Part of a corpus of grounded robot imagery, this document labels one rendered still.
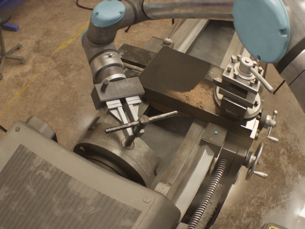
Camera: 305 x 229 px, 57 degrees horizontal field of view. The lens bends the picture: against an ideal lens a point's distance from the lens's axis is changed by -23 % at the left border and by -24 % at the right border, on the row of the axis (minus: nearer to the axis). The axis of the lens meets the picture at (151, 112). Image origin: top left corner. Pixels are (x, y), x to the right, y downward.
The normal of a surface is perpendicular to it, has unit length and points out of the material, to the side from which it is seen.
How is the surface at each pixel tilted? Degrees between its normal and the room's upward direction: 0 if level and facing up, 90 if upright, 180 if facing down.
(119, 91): 21
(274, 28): 87
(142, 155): 43
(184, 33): 0
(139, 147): 35
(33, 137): 0
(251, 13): 87
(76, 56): 0
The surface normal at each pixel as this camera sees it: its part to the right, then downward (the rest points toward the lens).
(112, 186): 0.07, -0.68
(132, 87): 0.38, -0.49
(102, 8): 0.19, -0.42
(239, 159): -0.43, 0.64
